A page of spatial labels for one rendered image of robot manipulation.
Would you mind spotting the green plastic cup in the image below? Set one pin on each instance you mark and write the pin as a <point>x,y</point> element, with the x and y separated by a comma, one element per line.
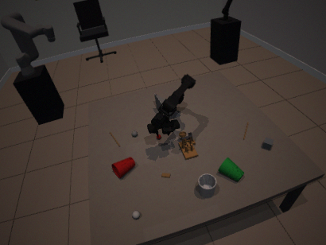
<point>229,168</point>

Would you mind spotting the dark red cylinder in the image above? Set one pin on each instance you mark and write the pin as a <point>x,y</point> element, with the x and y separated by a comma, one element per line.
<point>122,167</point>

